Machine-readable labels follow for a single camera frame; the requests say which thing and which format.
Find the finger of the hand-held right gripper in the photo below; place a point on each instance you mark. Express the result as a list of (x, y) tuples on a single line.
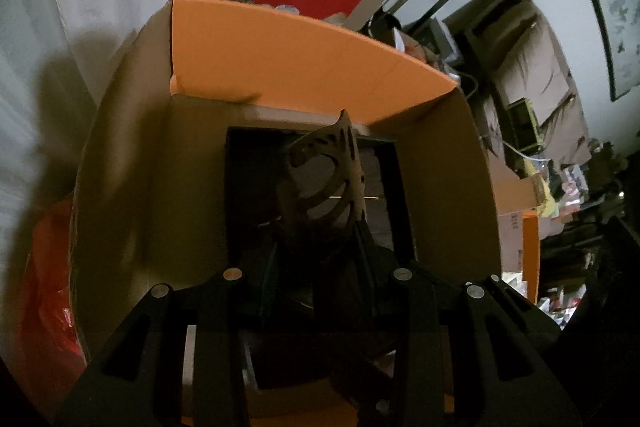
[(525, 312)]

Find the large beige cushion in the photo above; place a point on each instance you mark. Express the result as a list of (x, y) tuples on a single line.
[(535, 67)]

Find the yellow plush toy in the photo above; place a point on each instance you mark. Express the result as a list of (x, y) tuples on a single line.
[(542, 192)]

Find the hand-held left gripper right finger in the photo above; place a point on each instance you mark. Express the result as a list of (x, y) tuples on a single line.
[(367, 267)]

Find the brown sofa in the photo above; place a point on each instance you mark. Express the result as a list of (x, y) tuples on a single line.
[(550, 57)]

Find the red plastic bag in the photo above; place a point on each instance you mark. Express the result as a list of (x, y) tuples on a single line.
[(45, 282)]

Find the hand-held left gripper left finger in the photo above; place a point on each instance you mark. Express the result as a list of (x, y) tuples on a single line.
[(252, 292)]

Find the carved wooden ornament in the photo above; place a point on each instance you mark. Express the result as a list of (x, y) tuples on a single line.
[(350, 177)]

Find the white curtain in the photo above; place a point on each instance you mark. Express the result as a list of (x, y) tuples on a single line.
[(75, 57)]

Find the framed ink painting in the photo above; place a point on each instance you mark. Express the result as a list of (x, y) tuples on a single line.
[(615, 7)]

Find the green portable radio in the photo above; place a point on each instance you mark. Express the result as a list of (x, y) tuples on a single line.
[(525, 124)]

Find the orange plastic basket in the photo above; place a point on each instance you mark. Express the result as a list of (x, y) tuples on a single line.
[(531, 257)]

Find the orange cardboard box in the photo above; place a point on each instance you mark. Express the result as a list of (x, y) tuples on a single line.
[(300, 62)]

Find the pile of colourful packets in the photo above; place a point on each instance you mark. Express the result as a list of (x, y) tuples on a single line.
[(580, 192)]

